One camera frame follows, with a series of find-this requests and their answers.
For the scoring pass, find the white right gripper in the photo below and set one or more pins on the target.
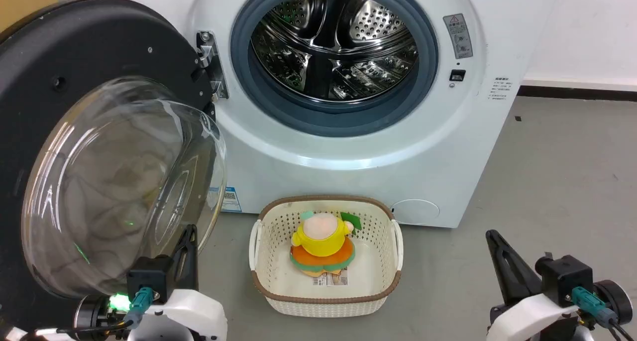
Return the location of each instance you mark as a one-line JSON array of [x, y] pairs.
[[522, 318]]

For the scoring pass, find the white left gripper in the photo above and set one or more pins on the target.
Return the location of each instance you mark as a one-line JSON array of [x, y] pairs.
[[194, 313]]

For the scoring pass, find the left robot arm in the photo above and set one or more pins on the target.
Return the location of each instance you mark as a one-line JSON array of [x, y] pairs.
[[92, 313]]

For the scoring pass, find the white front-load washing machine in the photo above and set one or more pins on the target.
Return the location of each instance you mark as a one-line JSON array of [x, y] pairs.
[[448, 157]]

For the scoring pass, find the black door latch slot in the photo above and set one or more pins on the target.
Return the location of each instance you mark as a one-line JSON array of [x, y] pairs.
[[457, 75]]

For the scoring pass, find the metal door hinge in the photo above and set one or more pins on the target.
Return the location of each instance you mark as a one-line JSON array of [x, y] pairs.
[[206, 47]]

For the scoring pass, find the black washer door glass bowl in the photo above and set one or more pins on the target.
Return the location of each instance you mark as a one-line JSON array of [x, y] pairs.
[[74, 42]]

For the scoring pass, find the blue energy sticker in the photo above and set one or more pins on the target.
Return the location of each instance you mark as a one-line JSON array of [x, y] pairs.
[[232, 199]]

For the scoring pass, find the round white filter cover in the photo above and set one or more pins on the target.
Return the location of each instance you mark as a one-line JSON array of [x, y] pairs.
[[415, 211]]

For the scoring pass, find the cream laundry basket brown rim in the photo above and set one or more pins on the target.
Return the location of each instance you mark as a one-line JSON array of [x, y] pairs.
[[378, 261]]

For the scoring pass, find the yellow orange plush doll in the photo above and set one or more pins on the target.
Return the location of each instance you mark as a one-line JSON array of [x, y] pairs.
[[323, 239]]

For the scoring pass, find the white printed doll tag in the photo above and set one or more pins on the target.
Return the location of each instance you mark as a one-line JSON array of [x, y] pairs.
[[331, 280]]

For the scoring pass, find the small printed text sticker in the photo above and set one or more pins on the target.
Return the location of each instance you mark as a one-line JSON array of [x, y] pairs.
[[498, 88]]

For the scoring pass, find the grey warning label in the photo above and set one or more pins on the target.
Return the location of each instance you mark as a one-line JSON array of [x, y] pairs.
[[458, 35]]

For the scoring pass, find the stainless steel washer drum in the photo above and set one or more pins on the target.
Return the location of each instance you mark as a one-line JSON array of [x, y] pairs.
[[373, 22]]

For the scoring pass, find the wooden panel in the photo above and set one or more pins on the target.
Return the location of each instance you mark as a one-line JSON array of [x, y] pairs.
[[22, 0]]

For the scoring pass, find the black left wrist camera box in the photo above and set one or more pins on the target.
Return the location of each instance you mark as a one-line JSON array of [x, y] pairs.
[[149, 276]]

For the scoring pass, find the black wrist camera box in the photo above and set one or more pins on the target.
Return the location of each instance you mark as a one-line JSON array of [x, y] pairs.
[[565, 279], [149, 276]]

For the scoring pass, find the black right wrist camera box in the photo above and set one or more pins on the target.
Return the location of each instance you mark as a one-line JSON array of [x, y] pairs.
[[565, 279]]

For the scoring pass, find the dark wall baseboard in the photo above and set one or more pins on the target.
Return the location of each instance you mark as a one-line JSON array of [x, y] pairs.
[[577, 93]]

